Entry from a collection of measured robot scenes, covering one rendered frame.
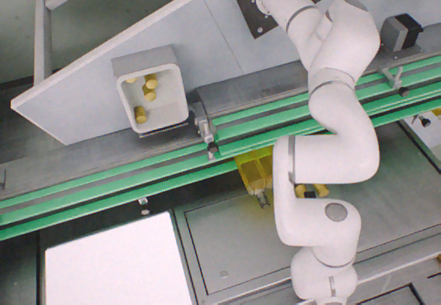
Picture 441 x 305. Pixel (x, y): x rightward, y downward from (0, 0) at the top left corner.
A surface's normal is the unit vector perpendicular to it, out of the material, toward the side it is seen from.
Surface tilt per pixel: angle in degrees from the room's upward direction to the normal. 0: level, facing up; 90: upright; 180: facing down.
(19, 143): 90
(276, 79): 90
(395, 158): 90
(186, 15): 0
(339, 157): 66
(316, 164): 49
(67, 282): 90
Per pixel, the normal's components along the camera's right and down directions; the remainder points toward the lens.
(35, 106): 0.30, 0.73
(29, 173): -0.07, -0.63
